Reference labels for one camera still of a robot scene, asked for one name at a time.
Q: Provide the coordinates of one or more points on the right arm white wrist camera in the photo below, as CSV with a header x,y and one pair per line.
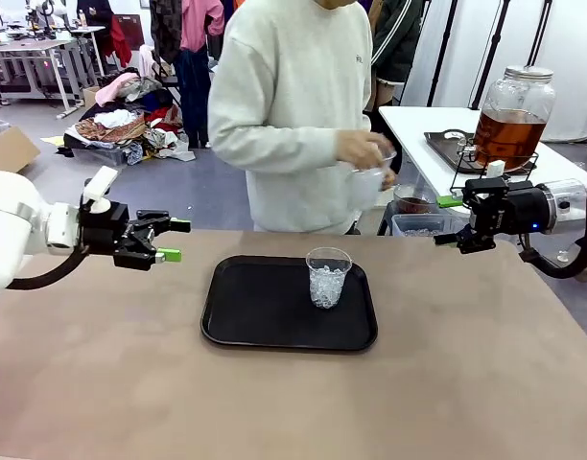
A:
x,y
496,167

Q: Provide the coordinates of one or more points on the white desk thin legs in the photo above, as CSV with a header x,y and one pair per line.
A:
x,y
87,29

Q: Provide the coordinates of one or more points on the red hanging garment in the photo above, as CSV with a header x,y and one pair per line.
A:
x,y
122,48

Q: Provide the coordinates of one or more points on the white cloth on chair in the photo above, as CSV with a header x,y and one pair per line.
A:
x,y
146,62

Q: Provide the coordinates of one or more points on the small cardboard box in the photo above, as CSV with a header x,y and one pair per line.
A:
x,y
89,98

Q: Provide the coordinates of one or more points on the glass tea dispenser jar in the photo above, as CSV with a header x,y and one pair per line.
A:
x,y
514,124

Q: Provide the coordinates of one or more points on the pink hanging garment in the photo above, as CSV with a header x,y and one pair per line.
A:
x,y
200,24

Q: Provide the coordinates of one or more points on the tall clear plastic cup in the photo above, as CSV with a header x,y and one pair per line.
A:
x,y
365,189

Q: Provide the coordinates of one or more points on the person's left hand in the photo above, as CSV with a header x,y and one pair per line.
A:
x,y
389,179

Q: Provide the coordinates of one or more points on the clear ice cubes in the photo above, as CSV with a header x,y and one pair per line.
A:
x,y
328,290

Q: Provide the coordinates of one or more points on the person's black trousers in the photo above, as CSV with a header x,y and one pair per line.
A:
x,y
353,229

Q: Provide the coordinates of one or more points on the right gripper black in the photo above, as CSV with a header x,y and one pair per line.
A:
x,y
523,208

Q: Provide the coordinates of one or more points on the clear storage bin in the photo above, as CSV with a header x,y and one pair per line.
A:
x,y
97,155

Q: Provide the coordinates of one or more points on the short clear plastic cup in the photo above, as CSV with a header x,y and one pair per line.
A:
x,y
328,282

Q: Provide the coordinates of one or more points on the black light stand pole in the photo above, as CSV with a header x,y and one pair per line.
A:
x,y
539,33
490,54
443,52

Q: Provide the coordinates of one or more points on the person in dark jacket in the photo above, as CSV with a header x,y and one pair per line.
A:
x,y
399,48

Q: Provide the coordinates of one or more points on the pile of mixed clothes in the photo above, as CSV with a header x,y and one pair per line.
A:
x,y
121,120

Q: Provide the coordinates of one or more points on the clear plastic ice bin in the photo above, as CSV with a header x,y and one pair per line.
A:
x,y
418,224

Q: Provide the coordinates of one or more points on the small dark tray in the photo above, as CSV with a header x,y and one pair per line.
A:
x,y
442,146

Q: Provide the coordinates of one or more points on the dark patterned hanging garment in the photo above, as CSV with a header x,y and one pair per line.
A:
x,y
164,29

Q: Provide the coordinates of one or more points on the arm white wrist camera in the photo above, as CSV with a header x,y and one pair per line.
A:
x,y
101,182
496,167

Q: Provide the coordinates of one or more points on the dark blue hanging garment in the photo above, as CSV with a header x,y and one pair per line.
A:
x,y
195,96

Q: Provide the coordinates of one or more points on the orange hanging garment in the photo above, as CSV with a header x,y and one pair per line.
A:
x,y
238,5

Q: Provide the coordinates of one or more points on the person in black top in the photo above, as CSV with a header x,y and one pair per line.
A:
x,y
97,12

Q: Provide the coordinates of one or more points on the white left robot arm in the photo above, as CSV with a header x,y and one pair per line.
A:
x,y
6,230

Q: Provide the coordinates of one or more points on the person's right hand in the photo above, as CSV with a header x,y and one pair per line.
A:
x,y
363,148

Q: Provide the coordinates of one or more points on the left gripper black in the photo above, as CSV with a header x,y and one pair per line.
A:
x,y
101,230

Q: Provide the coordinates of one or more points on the left arm white wrist camera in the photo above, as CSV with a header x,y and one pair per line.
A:
x,y
101,182

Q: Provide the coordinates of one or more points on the clear container brown liquid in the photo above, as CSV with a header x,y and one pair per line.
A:
x,y
415,203

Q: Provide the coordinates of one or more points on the large black serving tray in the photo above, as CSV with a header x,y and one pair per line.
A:
x,y
265,306

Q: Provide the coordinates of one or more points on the background robot equipment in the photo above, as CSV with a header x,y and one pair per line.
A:
x,y
34,19

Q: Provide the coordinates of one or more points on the white side table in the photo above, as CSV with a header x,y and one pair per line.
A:
x,y
418,134

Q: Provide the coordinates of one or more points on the white desk grey frame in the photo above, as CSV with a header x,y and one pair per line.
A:
x,y
25,46

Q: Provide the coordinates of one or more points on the large cardboard box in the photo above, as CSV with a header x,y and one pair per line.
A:
x,y
10,151

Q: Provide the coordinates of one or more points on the person in grey sweatshirt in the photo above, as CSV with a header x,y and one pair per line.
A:
x,y
284,96

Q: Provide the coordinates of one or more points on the person's right sleeved forearm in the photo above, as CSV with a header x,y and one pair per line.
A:
x,y
274,146

